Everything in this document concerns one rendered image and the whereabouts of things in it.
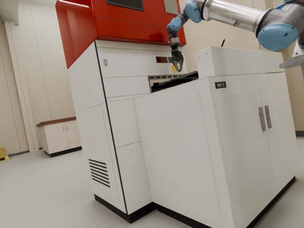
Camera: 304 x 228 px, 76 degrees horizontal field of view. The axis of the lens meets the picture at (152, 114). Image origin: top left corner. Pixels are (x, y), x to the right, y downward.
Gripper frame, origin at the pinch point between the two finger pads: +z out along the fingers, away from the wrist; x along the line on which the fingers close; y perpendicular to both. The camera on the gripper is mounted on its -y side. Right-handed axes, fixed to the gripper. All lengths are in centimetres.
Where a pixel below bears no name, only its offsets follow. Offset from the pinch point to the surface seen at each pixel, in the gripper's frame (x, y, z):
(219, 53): -21, -49, 4
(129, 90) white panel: 35.7, -18.8, 9.5
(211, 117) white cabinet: -12, -57, 34
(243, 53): -37.0, -30.3, 3.5
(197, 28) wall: -42, 246, -115
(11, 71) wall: 609, 459, -208
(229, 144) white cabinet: -18, -53, 48
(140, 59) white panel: 26.2, -7.8, -12.2
